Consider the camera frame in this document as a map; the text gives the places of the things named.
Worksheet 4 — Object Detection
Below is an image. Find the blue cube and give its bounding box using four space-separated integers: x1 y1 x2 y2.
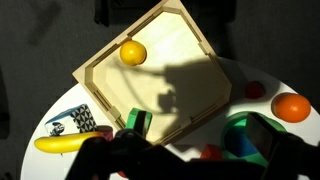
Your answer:
224 128 260 158

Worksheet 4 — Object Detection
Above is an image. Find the black white patterned cube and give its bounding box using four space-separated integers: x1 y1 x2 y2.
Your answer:
44 103 99 137

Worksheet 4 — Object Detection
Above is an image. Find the yellow banana toy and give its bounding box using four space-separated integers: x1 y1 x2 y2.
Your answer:
33 131 105 155

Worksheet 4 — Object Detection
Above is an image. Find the green translucent bowl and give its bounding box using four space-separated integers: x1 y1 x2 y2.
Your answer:
221 111 288 168

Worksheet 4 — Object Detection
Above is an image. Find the orange ball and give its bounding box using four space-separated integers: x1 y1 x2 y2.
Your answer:
270 92 312 124

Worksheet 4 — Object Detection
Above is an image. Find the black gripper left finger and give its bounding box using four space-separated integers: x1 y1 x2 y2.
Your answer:
64 110 190 180

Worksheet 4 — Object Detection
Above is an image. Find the wooden tray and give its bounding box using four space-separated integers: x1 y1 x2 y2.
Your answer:
71 0 234 146

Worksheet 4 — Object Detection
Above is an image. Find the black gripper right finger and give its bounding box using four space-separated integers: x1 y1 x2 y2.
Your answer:
245 112 320 180

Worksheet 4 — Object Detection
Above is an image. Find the green cube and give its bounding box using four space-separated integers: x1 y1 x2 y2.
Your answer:
125 107 154 138

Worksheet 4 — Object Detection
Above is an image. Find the red strawberry toy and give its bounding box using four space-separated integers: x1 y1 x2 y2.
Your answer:
245 80 267 100

